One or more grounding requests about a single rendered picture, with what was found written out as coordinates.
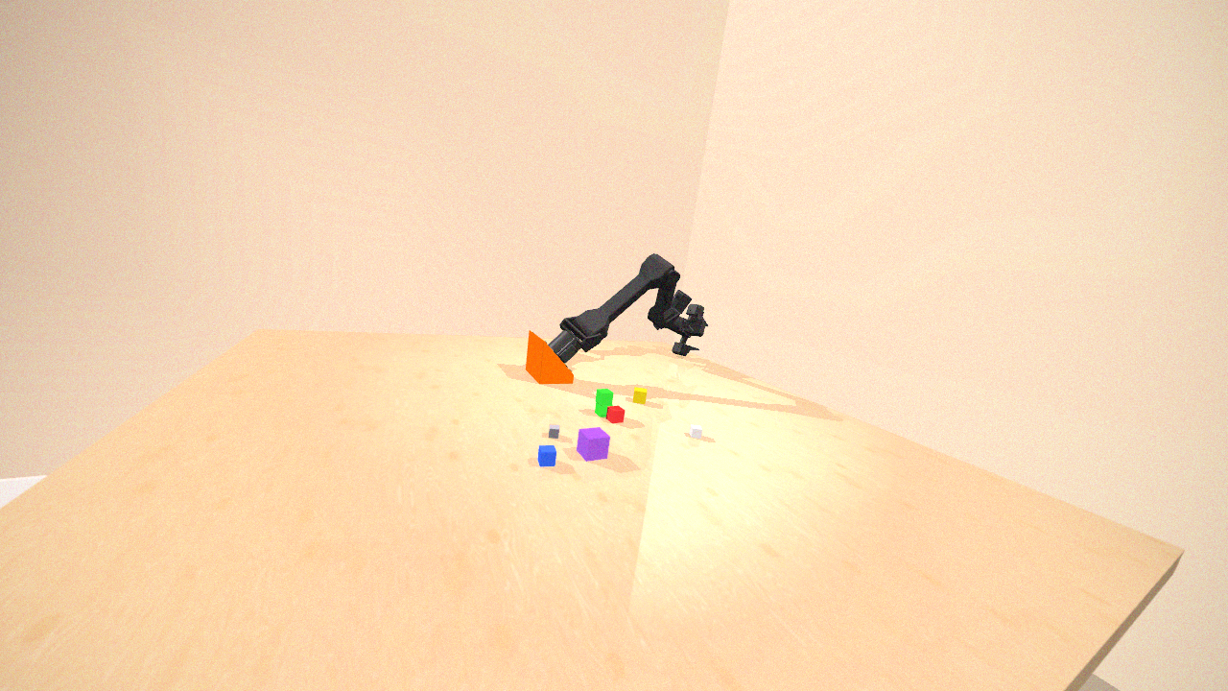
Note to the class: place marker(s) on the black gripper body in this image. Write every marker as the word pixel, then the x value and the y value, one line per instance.
pixel 681 348

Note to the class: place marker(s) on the purple block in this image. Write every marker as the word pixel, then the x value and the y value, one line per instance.
pixel 593 444

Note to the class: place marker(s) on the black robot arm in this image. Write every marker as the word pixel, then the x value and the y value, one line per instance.
pixel 591 326

